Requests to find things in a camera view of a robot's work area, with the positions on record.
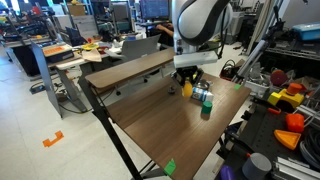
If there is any green cylinder block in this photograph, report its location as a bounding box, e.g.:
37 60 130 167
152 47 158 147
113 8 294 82
201 100 214 115

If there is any yellow emergency stop box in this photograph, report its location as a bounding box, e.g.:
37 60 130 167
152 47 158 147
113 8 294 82
267 82 305 109

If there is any seated person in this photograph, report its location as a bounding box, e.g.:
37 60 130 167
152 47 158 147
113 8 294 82
154 21 176 48

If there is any dark red disc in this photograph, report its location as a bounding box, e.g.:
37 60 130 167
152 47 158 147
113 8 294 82
269 69 289 87

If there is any white blue milk carton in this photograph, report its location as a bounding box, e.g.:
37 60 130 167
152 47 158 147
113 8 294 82
191 86 215 103

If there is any orange red toy pepper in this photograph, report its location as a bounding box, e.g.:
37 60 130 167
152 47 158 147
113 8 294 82
285 113 305 134

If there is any gray plastic chair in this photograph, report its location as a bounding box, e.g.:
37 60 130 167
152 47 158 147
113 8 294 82
114 34 162 97

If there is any orange wedge block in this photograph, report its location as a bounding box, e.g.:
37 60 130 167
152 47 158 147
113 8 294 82
273 129 302 151

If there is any black orange clamp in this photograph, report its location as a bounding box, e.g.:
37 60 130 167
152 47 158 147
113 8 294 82
249 96 283 116
218 128 253 158

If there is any yellow round toy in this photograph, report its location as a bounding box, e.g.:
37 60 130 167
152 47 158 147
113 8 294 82
182 80 194 99

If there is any white wrist block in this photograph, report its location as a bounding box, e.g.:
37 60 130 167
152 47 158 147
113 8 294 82
173 50 220 70

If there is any aluminium extrusion rail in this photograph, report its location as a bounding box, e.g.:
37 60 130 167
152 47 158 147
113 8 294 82
271 156 320 180

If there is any black perforated breadboard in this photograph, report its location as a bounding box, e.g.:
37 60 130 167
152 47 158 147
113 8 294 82
214 99 320 180

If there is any silver black camera tripod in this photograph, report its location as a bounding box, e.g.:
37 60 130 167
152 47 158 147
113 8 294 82
234 4 288 81

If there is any orange blue box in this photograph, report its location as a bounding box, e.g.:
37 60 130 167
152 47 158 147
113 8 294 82
41 43 74 63

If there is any purple toy eggplant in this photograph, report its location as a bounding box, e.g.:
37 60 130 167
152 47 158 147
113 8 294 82
219 164 237 180

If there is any black power strip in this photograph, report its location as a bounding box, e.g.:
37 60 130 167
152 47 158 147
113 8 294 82
29 81 46 95

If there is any orange floor marker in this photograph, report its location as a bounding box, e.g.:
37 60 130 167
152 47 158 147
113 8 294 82
42 130 65 148

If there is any blue plastic bin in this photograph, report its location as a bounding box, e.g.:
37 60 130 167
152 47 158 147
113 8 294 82
292 21 320 42

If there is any black metal shelf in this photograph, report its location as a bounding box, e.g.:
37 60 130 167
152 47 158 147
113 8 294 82
259 39 320 81

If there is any wooden desk with drawers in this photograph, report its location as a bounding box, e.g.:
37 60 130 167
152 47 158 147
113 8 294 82
84 47 176 90

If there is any gray office desk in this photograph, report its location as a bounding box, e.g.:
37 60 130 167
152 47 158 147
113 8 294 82
31 41 114 119

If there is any black bag with red cable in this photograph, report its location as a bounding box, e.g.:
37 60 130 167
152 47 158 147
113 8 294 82
219 59 241 81

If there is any black cable coil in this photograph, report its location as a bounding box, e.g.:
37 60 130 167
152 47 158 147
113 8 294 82
298 128 320 171

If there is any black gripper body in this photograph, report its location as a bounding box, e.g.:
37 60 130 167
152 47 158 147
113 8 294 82
173 65 205 84

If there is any black table frame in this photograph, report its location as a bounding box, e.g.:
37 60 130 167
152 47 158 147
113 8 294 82
78 75 168 180

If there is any gray cylinder block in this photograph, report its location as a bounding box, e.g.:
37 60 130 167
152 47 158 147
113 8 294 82
241 152 273 180

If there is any small metal pot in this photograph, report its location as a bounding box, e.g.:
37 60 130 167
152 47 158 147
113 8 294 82
197 79 213 91

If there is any computer monitor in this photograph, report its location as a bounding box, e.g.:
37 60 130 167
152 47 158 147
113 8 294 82
139 0 171 20

